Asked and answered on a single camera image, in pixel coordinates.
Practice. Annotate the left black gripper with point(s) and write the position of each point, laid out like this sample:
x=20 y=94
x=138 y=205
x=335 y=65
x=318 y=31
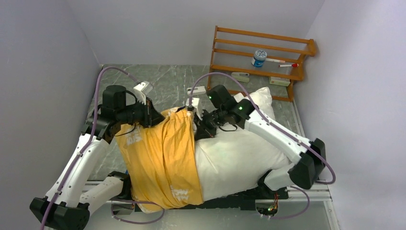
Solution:
x=151 y=116

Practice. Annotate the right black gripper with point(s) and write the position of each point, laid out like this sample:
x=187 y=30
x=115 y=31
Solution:
x=203 y=131

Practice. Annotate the white pillow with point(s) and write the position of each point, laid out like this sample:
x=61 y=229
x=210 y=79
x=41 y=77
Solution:
x=233 y=161

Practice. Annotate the blue orange cartoon pillowcase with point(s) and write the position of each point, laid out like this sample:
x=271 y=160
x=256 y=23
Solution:
x=161 y=162

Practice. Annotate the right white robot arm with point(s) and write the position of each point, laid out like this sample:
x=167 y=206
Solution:
x=307 y=157

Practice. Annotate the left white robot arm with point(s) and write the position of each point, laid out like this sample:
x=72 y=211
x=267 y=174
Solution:
x=66 y=206

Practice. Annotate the small white remote device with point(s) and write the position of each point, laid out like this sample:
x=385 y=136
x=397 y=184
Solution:
x=198 y=90

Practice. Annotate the white green rectangular device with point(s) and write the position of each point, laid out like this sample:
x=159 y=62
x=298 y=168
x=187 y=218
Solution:
x=241 y=76

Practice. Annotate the white box under shelf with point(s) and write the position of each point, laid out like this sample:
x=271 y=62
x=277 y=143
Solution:
x=279 y=81

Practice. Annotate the blue white jar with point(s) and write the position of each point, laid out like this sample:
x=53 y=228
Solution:
x=259 y=57

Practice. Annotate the white pen on shelf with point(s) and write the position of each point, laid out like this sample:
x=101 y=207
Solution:
x=275 y=60

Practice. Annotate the orange wooden shelf rack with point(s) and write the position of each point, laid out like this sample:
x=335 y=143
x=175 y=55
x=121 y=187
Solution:
x=233 y=49

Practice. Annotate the white red marker pen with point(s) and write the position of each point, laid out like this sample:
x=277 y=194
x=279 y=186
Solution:
x=289 y=65

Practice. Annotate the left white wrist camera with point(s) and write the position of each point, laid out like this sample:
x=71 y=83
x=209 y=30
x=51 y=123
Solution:
x=141 y=90

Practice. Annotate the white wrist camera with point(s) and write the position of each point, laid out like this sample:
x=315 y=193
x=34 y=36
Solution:
x=194 y=105
x=141 y=90

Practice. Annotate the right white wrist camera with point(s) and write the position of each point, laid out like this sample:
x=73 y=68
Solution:
x=194 y=105

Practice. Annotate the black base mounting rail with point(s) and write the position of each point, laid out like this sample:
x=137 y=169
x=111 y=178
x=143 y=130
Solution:
x=245 y=200

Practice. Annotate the aluminium frame rail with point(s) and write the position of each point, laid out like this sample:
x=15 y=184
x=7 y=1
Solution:
x=317 y=193

